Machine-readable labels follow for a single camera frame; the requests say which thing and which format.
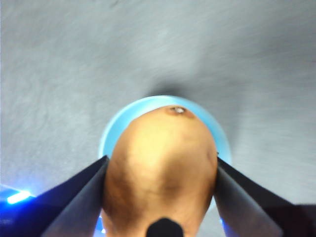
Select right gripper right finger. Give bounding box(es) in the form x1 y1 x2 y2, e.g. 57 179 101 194
214 157 316 237

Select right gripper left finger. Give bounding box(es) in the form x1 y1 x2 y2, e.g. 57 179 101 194
0 155 111 237

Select brown potato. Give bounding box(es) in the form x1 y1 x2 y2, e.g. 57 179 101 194
102 106 219 237

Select blue ribbed bowl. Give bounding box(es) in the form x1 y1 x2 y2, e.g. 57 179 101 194
97 95 233 166

